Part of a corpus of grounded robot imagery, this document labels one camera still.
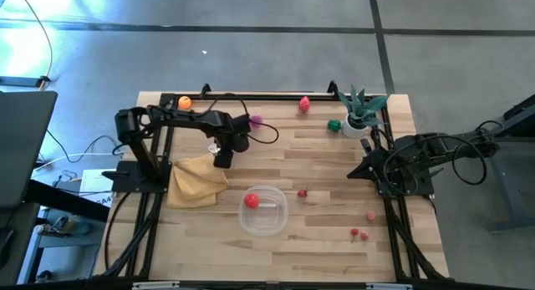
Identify grey shelf with clutter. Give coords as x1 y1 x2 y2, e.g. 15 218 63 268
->
18 206 104 282

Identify white cardboard box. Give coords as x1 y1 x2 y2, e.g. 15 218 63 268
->
79 168 115 207

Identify yellow floor cable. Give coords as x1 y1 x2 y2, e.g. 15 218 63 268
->
15 0 54 92

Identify white floor cable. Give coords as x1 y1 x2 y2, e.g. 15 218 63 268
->
32 150 126 169

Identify dark grey furniture panel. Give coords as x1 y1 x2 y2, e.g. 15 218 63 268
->
0 201 41 285

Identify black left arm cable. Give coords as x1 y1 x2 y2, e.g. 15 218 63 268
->
206 95 280 145

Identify black power strip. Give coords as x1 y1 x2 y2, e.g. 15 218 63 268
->
0 75 52 89

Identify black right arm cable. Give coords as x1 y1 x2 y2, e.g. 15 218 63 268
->
382 121 489 195

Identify black floor cable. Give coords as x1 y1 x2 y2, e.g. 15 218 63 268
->
44 129 125 164

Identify black desk beam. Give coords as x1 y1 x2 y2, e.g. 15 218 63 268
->
24 179 112 223

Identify white metal bracket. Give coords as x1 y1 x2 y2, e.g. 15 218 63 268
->
132 281 181 290
366 282 414 290

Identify yellow folded cloth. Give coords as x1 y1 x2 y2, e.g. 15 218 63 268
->
166 152 230 210

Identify large dark grey case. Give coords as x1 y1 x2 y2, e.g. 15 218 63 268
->
0 90 59 208

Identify clear plastic tupperware container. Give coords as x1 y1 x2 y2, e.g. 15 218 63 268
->
237 184 289 237

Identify black aluminium table frame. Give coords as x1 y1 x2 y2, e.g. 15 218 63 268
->
94 79 451 282

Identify dark blue metal cart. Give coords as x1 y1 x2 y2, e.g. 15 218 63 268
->
487 93 535 235

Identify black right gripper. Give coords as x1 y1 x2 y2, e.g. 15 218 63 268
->
347 137 392 186

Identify potted plant white pot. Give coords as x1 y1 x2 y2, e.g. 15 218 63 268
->
336 84 390 140

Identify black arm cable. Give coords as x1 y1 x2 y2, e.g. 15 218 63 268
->
206 95 280 145
382 121 489 195

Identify red tomato toy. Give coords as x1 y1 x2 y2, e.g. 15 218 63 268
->
243 193 261 211

